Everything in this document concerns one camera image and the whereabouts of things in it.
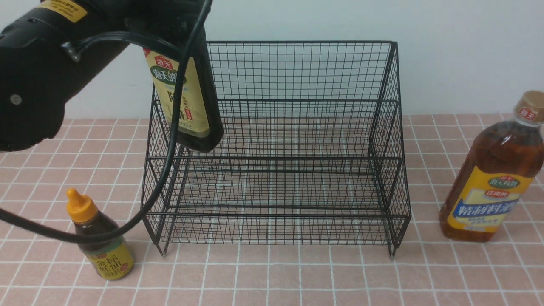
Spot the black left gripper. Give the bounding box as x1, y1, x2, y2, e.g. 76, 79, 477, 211
85, 0, 209, 60

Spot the amber cooking wine bottle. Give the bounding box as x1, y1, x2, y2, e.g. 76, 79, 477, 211
439, 90, 544, 243

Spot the black camera cable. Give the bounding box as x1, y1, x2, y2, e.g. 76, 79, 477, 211
0, 0, 213, 244

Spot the oyster sauce bottle orange cap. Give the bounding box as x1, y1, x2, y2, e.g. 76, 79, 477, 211
66, 188, 135, 281

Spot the dark vinegar bottle gold cap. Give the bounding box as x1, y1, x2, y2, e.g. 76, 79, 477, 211
143, 29, 223, 153

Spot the black wire mesh shelf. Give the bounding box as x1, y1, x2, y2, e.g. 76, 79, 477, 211
143, 40, 411, 258

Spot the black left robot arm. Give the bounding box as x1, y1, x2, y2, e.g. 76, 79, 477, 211
0, 0, 204, 152

